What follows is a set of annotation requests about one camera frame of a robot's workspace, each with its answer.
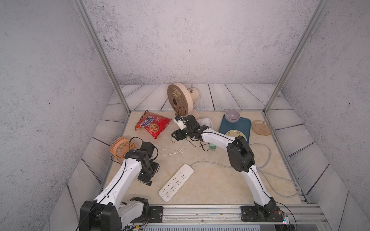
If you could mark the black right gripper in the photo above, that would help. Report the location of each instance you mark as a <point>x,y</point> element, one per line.
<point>178,133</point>

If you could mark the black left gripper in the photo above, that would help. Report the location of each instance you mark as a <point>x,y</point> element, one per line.
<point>148,179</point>

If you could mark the green usb charger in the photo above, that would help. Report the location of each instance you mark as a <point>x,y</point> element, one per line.
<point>212,146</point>

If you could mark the white power strip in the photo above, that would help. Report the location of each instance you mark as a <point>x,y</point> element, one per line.
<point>176,182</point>

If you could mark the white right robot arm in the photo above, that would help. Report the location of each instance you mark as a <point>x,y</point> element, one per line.
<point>240,155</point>

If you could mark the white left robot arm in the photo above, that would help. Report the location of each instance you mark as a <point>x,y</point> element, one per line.
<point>106,212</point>

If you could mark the small white fan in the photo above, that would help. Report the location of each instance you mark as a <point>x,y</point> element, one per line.
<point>205,122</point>

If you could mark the beige desk fan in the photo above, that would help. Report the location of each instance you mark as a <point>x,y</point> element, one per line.
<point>182,100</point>

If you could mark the small orange fan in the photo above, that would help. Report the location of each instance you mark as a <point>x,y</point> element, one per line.
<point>120,147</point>

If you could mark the red candy bag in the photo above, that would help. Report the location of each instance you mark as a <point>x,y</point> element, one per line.
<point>153,123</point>

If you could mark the lilac ceramic bowl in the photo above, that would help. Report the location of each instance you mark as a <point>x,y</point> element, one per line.
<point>232,116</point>

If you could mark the pale yellow painted plate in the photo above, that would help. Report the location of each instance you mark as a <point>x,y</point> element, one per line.
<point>236,133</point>

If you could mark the teal plastic tray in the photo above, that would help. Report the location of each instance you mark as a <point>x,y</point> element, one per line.
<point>243,125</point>

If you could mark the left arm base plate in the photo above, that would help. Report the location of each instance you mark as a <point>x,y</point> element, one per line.
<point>152,214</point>

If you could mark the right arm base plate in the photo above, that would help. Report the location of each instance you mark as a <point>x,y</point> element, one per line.
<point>268,213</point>

